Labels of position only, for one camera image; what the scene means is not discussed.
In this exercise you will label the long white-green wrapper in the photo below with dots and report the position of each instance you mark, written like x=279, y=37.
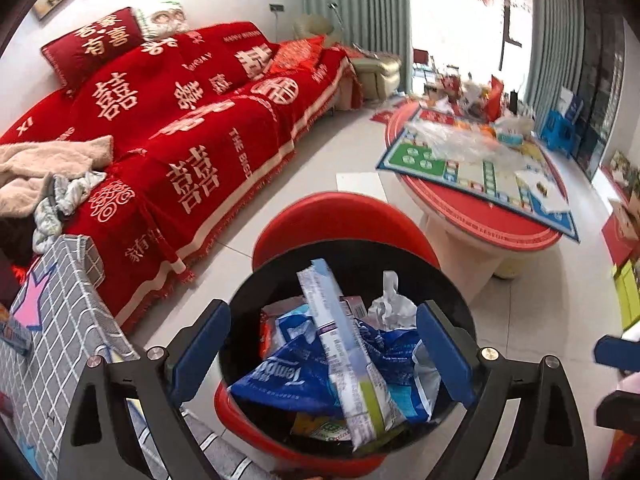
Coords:
x=345, y=360

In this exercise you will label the pile of snack packets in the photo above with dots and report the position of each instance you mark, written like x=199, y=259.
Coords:
x=475, y=97

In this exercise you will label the board game mat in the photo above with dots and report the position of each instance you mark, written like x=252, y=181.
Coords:
x=425, y=160

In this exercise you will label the wall socket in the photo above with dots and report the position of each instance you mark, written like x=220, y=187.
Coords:
x=277, y=8

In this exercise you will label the red covered sofa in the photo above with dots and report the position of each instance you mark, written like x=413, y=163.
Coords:
x=175, y=150

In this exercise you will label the round red table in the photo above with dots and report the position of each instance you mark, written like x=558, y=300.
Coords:
x=480, y=230

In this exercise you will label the blue white small box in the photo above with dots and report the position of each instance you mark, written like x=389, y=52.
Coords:
x=15, y=335

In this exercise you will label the patterned white grey cloth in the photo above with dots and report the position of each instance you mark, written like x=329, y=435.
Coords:
x=65, y=205

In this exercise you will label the grey green curtain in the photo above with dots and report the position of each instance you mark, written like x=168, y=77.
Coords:
x=360, y=10
x=550, y=35

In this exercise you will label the photo print pillow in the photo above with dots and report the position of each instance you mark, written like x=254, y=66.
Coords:
x=162, y=20

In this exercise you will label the blue plastic stool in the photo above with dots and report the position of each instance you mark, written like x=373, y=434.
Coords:
x=560, y=130

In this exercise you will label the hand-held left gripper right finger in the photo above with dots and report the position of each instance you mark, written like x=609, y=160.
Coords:
x=445, y=355

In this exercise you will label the red figure poster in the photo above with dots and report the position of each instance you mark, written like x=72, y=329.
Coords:
x=622, y=230

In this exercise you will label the maroon garment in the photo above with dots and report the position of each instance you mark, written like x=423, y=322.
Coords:
x=15, y=240

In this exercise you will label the clear plastic bag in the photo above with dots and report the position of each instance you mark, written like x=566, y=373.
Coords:
x=455, y=145

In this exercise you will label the red round stool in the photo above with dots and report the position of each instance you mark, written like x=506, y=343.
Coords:
x=340, y=220

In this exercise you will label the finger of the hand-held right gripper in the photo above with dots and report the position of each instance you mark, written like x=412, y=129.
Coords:
x=620, y=410
x=620, y=354

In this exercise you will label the blue tissue packet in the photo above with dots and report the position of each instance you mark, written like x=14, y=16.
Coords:
x=280, y=375

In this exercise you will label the dark wall cabinet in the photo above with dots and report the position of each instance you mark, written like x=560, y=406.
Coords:
x=600, y=85

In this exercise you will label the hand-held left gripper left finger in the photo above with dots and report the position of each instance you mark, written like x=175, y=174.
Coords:
x=200, y=350

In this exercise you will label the red patterned square cushion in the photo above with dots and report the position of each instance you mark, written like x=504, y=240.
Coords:
x=297, y=55

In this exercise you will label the floor lamp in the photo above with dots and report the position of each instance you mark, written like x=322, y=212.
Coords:
x=336, y=20

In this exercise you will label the black trash bin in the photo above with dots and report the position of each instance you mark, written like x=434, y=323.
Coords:
x=280, y=280

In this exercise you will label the red pillow white characters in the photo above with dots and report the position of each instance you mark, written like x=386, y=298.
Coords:
x=95, y=45

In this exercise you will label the pink box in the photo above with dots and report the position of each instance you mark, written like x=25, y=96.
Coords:
x=354, y=306

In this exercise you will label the grey checked tablecloth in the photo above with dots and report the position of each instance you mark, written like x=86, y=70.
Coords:
x=65, y=320

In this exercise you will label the yellow green box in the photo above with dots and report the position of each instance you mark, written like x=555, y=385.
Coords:
x=629, y=292

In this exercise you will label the green label packet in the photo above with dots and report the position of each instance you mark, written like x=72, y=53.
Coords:
x=325, y=429

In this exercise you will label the beige armchair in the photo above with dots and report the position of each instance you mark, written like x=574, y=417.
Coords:
x=375, y=75

